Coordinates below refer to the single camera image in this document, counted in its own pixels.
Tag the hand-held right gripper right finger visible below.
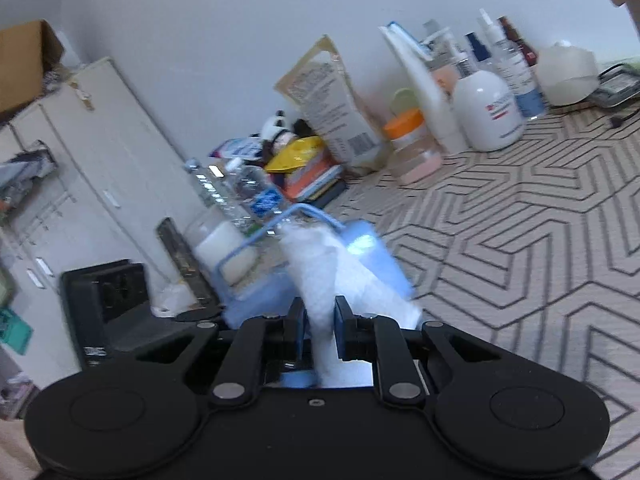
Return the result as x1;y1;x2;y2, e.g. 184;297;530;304
334;296;503;408

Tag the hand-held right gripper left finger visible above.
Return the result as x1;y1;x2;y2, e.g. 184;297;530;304
132;297;308;407

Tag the white cleaning cloth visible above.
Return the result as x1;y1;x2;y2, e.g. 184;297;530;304
277;225;423;388

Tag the blue plastic container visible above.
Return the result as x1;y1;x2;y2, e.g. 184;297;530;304
212;203;423;388

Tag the white filled jar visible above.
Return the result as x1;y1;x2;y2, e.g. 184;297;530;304
184;207;261;286

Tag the black rectangular box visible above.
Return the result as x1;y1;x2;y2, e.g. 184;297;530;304
300;177;348;208

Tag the blue label water bottle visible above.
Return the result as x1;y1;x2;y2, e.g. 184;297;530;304
225;157;288;221

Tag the clear plastic bottle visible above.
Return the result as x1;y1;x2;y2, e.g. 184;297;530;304
184;157;251;233

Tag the white cabinet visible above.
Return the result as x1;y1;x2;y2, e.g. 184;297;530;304
0;57;221;411

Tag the yellow snack packet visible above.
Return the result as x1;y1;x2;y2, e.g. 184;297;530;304
264;136;326;173

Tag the pink compact case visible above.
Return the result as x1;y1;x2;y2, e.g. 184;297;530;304
387;142;443;185

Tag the white and blue pouch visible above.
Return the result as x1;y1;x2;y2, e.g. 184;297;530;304
207;136;265;161

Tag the panda plush toy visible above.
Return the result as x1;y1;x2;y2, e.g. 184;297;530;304
259;111;296;153

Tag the orange lid jar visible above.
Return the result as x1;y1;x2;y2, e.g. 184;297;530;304
384;109;431;153

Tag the tan printed food bag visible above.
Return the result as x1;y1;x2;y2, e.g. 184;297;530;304
274;35;393;176

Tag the green round jar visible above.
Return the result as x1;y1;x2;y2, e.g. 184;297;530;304
391;88;418;118

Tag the white squeeze tube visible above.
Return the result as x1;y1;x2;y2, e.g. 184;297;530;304
378;22;468;156

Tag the cardboard box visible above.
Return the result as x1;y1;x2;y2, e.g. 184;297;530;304
0;20;66;118

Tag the white pump bottle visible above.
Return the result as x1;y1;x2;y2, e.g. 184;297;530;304
440;30;525;152

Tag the pink box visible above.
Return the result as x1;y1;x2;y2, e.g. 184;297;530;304
432;55;471;96

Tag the clear spray bottle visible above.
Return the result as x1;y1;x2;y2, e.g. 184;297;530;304
477;8;549;121

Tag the dark blue spray bottle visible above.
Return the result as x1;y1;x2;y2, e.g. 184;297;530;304
464;32;496;66

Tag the brown glass bottle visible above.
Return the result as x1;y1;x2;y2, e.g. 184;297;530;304
497;16;538;68

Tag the translucent white dome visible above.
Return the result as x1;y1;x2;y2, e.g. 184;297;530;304
537;41;601;107

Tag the grey electronic device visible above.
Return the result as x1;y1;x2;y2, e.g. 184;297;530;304
597;62;640;108

